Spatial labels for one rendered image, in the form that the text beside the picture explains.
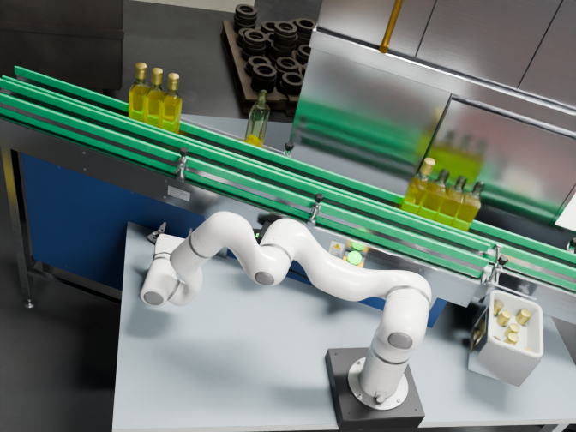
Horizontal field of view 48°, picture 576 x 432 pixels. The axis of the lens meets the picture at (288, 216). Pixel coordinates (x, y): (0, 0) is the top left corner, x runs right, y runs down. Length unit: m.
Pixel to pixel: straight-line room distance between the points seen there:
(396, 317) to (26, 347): 1.81
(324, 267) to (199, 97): 2.86
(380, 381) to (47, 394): 1.47
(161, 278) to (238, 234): 0.38
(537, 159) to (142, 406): 1.43
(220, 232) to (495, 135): 0.94
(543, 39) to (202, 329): 1.36
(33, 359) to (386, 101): 1.82
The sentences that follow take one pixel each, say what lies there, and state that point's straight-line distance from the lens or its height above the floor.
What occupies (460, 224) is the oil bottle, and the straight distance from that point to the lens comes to 2.17.
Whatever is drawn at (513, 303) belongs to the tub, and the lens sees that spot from 2.26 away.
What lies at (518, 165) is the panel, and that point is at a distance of 2.20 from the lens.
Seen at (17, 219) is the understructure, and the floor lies 0.56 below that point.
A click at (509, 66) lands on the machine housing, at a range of 2.06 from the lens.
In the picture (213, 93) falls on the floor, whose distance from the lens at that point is 4.51.
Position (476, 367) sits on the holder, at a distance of 2.19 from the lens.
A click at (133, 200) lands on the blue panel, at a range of 2.36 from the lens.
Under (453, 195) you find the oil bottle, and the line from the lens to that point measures 2.10.
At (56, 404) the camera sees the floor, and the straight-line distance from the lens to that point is 2.87.
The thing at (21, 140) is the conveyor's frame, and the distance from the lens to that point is 2.43.
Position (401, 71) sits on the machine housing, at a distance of 2.06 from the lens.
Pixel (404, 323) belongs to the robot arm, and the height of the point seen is 1.23.
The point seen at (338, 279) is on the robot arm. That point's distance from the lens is 1.73.
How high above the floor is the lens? 2.49
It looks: 43 degrees down
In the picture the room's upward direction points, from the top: 15 degrees clockwise
